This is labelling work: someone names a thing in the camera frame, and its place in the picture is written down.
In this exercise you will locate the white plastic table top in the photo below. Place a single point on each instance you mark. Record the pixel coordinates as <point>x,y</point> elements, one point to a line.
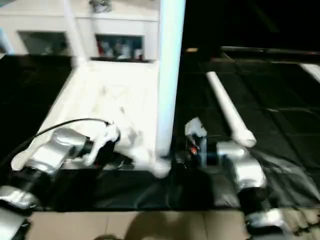
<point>100,100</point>

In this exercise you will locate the white plastic table leg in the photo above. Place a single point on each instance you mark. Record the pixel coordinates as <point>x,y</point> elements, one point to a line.
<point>170,62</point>
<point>73,32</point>
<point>227,105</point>

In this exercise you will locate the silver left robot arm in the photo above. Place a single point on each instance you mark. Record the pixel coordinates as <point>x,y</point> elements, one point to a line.
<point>57,147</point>

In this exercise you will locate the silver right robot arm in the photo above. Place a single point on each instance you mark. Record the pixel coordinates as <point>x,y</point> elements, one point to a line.
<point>247,170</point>

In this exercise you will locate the dark rounded foot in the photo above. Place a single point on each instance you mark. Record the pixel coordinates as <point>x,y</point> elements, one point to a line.
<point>107,237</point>

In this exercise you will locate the black work mat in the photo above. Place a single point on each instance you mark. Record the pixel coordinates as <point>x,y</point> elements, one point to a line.
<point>262,112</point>

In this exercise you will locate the small yellow label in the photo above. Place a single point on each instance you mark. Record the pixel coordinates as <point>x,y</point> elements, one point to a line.
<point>192,50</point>

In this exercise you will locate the red white bottle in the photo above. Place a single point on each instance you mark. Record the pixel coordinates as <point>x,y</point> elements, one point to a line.
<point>100,47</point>

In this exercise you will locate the black box with label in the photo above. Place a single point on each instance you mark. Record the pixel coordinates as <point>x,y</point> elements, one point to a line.
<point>200,25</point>

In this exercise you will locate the white glass door cabinet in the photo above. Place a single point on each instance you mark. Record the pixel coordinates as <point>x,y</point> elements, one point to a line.
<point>112,22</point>

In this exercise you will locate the white flat strip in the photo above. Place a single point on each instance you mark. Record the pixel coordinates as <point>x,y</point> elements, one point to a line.
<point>311,71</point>

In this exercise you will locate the light blue plastic pack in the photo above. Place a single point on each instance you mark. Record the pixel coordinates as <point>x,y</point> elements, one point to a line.
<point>5,41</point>

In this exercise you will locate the black long rail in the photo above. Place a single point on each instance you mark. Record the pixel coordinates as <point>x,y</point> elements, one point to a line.
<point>270,51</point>

